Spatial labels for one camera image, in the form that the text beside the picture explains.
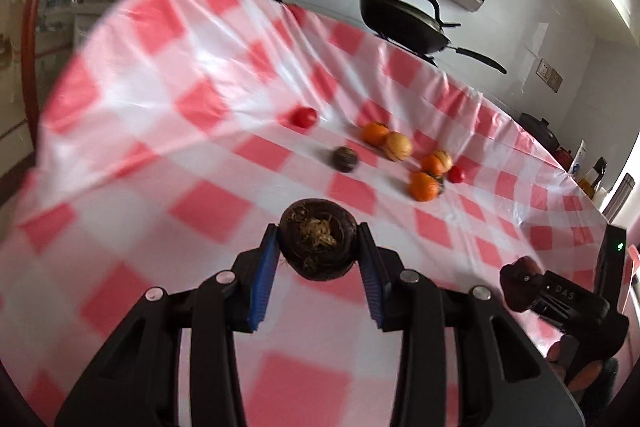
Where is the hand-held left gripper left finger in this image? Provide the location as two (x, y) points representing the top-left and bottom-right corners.
(54, 223), (280, 427)

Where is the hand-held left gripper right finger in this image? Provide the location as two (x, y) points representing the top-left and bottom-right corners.
(356, 222), (586, 427)

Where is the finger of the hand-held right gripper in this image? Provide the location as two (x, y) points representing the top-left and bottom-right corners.
(520, 271), (551, 315)

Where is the white carton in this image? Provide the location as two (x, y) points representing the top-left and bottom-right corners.
(570, 139), (587, 178)

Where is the white appliance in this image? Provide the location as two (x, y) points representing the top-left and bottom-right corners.
(602, 172), (637, 223)

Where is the red checked tablecloth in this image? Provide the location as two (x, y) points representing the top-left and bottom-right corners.
(0, 0), (613, 427)

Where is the dark clay pot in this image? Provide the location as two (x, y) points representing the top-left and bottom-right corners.
(517, 113), (561, 152)

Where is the large orange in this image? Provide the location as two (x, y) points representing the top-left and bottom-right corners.
(409, 172), (441, 202)

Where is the dark water chestnut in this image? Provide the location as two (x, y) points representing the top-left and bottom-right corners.
(278, 199), (359, 281)
(332, 146), (359, 172)

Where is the person's right hand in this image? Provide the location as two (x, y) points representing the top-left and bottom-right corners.
(547, 337), (608, 395)

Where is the large red tomato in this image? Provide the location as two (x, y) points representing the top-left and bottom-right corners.
(289, 106), (319, 130)

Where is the black wok lid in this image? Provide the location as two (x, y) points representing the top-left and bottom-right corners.
(361, 0), (461, 40)

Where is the wooden window frame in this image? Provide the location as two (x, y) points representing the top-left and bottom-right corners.
(0, 0), (173, 168)

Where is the black wok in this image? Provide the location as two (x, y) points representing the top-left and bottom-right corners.
(360, 0), (508, 75)

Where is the dark bottle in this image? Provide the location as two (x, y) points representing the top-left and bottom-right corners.
(590, 157), (609, 200)

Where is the wall socket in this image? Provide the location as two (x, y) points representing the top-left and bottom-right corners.
(535, 59), (564, 94)

